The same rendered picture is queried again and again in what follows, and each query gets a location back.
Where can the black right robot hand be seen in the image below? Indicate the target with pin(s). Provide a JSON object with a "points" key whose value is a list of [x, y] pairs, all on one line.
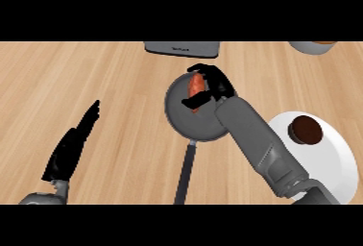
{"points": [[215, 84]]}

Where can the orange sweet potato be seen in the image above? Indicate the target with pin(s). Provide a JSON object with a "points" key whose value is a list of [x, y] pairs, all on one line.
{"points": [[196, 87]]}

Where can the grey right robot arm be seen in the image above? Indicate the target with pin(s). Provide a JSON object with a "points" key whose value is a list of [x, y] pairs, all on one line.
{"points": [[265, 150]]}

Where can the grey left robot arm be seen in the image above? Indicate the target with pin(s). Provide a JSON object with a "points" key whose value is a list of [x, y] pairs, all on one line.
{"points": [[50, 194]]}

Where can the grey frying pan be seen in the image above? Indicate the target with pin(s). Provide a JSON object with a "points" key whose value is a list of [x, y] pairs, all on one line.
{"points": [[190, 118]]}

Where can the white plate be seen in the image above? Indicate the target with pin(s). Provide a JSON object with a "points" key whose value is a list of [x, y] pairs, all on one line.
{"points": [[331, 166]]}

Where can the grey flat appliance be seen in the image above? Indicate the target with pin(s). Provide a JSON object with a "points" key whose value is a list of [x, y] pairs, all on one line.
{"points": [[182, 49]]}

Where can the grey bowl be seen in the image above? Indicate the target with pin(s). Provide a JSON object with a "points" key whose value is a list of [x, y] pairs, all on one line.
{"points": [[312, 46]]}

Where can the brown chocolate cupcake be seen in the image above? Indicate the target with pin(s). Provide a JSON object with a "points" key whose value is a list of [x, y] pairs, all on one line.
{"points": [[306, 129]]}

